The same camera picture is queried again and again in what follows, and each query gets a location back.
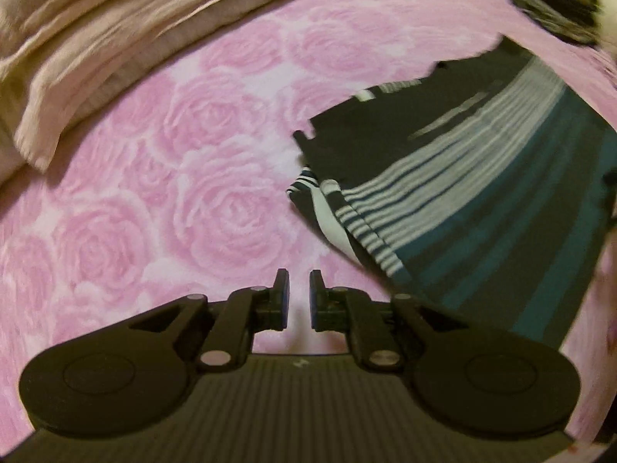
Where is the striped teal and black shirt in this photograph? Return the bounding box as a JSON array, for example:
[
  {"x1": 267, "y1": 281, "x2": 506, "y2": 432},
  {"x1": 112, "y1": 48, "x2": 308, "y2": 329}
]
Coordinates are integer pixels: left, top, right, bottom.
[{"x1": 288, "y1": 39, "x2": 617, "y2": 354}]

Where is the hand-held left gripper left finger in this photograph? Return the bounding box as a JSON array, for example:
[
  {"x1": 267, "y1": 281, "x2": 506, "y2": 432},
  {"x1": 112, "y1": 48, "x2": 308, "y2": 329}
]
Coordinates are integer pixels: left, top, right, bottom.
[{"x1": 128, "y1": 269, "x2": 292, "y2": 373}]

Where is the pink rose print blanket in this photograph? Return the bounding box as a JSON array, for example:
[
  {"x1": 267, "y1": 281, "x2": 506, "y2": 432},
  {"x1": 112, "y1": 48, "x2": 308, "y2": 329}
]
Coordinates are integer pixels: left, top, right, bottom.
[{"x1": 0, "y1": 0, "x2": 617, "y2": 444}]

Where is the pile of dark striped clothes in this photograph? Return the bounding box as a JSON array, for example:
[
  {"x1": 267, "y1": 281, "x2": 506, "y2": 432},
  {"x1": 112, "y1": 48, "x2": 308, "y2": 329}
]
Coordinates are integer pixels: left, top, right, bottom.
[{"x1": 463, "y1": 0, "x2": 617, "y2": 51}]

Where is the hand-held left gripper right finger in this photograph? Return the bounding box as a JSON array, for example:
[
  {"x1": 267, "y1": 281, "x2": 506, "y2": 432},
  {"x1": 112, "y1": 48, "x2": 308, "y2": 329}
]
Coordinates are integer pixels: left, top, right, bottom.
[{"x1": 309, "y1": 269, "x2": 464, "y2": 373}]

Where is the beige quilt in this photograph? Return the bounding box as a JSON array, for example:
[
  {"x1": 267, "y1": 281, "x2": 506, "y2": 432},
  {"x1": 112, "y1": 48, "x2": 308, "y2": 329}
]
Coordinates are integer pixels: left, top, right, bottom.
[{"x1": 0, "y1": 0, "x2": 381, "y2": 184}]

